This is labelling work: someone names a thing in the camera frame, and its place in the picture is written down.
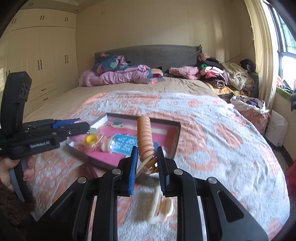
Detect cream claw hair clip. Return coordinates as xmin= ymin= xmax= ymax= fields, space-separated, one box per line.
xmin=147 ymin=186 xmax=174 ymax=225

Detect peach spiral hair tie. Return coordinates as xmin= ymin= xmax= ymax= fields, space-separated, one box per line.
xmin=135 ymin=115 xmax=160 ymax=174

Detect yellow ring bracelet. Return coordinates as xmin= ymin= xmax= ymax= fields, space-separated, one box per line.
xmin=81 ymin=134 xmax=100 ymax=147

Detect pink sheer bow hair clip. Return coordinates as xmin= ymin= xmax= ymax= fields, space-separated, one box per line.
xmin=70 ymin=128 xmax=108 ymax=153

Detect maroon oval hair clip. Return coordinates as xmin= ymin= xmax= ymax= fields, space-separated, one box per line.
xmin=81 ymin=164 xmax=99 ymax=180

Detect left hand painted nails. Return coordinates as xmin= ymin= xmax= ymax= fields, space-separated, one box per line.
xmin=1 ymin=157 xmax=36 ymax=192

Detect cream built-in wardrobe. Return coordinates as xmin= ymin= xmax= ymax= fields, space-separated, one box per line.
xmin=1 ymin=9 xmax=78 ymax=116

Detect bed with beige sheet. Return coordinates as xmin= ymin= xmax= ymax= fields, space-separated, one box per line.
xmin=23 ymin=77 xmax=291 ymax=241

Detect floral fleece blanket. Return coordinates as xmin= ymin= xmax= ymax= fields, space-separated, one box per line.
xmin=30 ymin=89 xmax=291 ymax=241

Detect dark shallow box pink lining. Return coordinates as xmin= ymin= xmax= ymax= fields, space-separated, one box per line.
xmin=66 ymin=113 xmax=181 ymax=170

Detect dark floral pillow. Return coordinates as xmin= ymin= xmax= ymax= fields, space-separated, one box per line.
xmin=92 ymin=52 xmax=132 ymax=75

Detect floral bag of clothes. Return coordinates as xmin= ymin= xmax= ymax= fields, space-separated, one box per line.
xmin=230 ymin=95 xmax=270 ymax=135

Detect pink sweater on bed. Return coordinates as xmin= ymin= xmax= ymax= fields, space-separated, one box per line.
xmin=169 ymin=66 xmax=201 ymax=80

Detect red plastic bag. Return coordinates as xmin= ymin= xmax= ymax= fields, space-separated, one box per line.
xmin=285 ymin=161 xmax=296 ymax=196

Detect pink quilt pile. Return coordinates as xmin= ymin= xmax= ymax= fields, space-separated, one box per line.
xmin=79 ymin=65 xmax=165 ymax=87

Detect white paper bag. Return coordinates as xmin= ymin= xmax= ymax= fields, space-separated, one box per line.
xmin=265 ymin=110 xmax=288 ymax=147

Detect pile of folded clothes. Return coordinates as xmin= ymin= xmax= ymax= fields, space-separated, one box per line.
xmin=197 ymin=52 xmax=255 ymax=96

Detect grey padded headboard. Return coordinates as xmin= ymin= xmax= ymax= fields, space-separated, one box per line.
xmin=94 ymin=45 xmax=202 ymax=72

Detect dark jacket on sill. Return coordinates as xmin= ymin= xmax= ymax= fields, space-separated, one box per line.
xmin=290 ymin=90 xmax=296 ymax=111

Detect cream curtain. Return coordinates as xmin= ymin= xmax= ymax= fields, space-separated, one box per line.
xmin=244 ymin=1 xmax=279 ymax=109

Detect window with dark frame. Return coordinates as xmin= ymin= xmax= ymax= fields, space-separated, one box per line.
xmin=265 ymin=1 xmax=295 ymax=90

